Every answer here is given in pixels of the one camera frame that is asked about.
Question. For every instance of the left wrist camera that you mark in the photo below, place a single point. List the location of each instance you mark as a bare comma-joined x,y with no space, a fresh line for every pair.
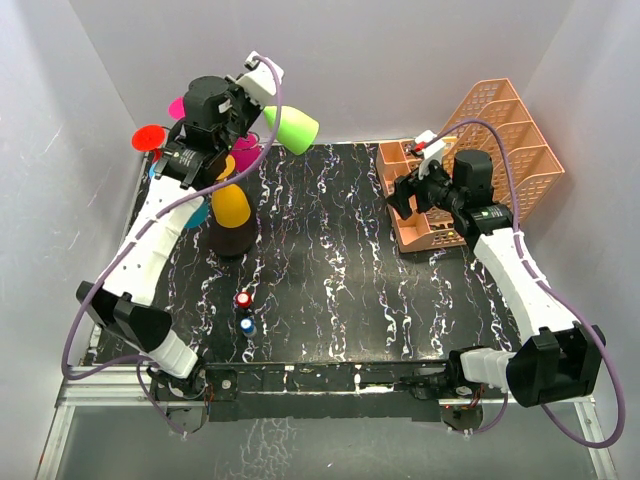
258,81

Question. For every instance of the green wine glass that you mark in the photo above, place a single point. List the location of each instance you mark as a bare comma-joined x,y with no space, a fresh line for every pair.
296,132

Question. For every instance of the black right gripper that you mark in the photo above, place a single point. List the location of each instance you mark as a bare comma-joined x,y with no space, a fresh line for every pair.
406,187

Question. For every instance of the pink wine glass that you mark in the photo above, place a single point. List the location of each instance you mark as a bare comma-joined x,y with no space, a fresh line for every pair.
176,109
245,151

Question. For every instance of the blue wine glass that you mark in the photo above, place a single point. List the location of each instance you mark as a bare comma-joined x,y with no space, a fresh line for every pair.
199,216

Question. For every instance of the copper wire wine glass rack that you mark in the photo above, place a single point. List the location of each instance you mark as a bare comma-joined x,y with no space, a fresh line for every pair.
230,240

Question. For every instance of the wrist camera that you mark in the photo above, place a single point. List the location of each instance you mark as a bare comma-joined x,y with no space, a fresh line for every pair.
258,81
426,148

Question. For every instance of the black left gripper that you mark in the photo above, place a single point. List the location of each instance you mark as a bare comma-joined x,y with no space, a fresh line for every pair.
238,93

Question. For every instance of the peach plastic file organizer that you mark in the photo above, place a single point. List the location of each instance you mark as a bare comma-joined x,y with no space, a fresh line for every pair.
534,166

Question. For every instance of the orange wine glass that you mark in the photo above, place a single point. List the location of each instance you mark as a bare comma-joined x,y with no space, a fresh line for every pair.
230,206

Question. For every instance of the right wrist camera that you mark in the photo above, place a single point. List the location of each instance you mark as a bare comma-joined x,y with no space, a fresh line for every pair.
426,148

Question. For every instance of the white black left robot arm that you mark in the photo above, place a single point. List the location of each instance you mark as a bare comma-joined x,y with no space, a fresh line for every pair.
121,299

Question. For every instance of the red wine glass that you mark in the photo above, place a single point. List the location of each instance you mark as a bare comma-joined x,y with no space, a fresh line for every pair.
150,139

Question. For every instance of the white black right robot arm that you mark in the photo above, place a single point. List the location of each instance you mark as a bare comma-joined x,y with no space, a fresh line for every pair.
558,358

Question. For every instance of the aluminium base frame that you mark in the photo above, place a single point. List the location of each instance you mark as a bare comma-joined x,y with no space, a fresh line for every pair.
279,421

